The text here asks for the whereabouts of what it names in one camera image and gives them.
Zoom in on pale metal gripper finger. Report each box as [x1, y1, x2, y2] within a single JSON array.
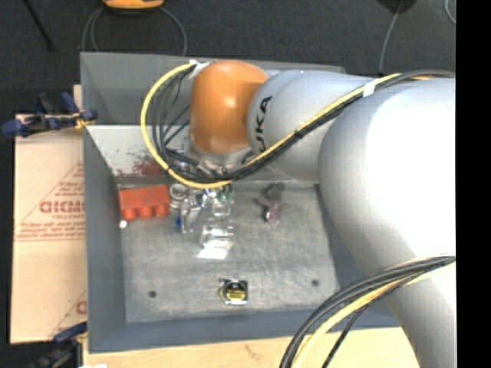
[[199, 202, 235, 249], [179, 201, 202, 235]]

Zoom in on dark purple sunglasses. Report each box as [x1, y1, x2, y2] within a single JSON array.
[[253, 182, 287, 224]]

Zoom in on red-brown flat block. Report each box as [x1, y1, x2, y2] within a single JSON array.
[[117, 184, 171, 222]]

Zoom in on brown cardboard board, red print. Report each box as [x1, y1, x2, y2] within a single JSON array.
[[8, 112, 88, 345]]

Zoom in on grey metal bin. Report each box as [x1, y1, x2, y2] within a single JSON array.
[[79, 51, 400, 353]]

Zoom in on black and yellow small packet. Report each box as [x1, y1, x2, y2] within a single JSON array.
[[218, 278, 249, 306]]

